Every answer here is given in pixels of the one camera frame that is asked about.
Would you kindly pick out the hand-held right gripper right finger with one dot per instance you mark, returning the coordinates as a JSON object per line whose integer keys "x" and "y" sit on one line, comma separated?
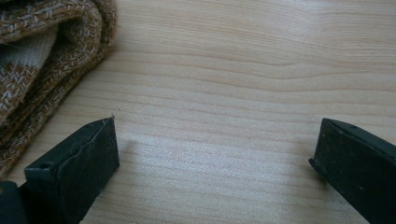
{"x": 358, "y": 168}

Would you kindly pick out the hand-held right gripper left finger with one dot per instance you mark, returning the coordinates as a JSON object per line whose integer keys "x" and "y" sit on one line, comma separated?
{"x": 74, "y": 174}

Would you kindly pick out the brown knitted scarf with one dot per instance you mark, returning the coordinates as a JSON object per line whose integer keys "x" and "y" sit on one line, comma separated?
{"x": 46, "y": 62}

